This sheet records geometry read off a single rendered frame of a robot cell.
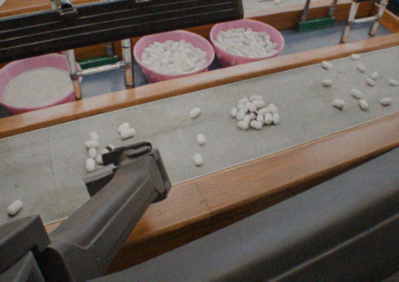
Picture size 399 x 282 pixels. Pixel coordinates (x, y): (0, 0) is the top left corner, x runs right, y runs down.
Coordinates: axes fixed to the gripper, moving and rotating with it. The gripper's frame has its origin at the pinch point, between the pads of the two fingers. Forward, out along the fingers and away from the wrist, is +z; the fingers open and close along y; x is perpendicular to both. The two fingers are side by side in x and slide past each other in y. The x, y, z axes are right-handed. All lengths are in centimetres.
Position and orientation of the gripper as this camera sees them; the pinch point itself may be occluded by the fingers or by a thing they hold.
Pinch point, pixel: (122, 157)
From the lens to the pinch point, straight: 84.5
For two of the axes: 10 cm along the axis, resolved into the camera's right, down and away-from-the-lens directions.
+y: -9.0, 2.5, -3.5
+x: 2.1, 9.7, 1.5
